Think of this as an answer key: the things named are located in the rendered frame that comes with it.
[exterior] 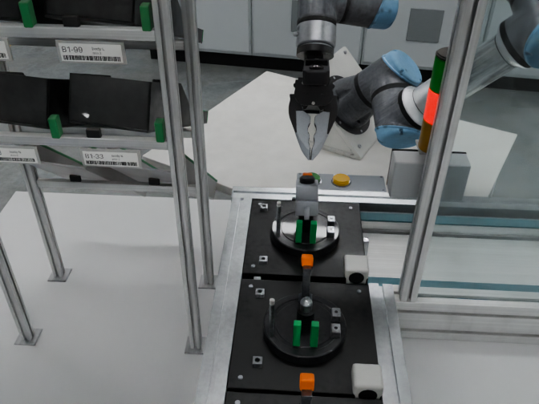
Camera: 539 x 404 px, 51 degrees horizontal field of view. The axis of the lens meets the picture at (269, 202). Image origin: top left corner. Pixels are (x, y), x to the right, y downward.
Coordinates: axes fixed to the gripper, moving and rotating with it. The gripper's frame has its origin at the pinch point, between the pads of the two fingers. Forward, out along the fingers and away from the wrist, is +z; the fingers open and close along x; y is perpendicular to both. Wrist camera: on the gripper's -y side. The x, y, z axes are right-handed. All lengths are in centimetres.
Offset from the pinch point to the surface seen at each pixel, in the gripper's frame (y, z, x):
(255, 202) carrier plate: 21.7, 8.6, 11.2
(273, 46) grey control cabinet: 298, -119, 22
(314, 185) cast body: 5.0, 5.6, -1.2
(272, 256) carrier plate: 8.2, 19.7, 6.4
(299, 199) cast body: 5.8, 8.4, 1.6
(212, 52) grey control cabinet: 311, -117, 68
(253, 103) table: 83, -27, 17
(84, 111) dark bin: -21.0, -1.7, 34.7
